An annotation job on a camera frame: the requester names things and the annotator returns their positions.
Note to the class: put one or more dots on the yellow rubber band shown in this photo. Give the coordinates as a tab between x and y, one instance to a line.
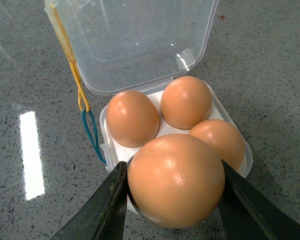
82	100

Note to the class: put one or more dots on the brown egg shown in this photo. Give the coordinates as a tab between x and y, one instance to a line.
132	119
186	102
176	180
224	138

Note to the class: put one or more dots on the blue rubber band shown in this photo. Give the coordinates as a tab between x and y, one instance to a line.
92	135

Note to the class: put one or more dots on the clear plastic egg box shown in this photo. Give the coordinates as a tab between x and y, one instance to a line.
140	45

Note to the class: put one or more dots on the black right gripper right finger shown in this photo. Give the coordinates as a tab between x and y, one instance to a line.
247	214

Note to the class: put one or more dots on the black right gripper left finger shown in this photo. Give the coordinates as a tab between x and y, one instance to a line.
103	216

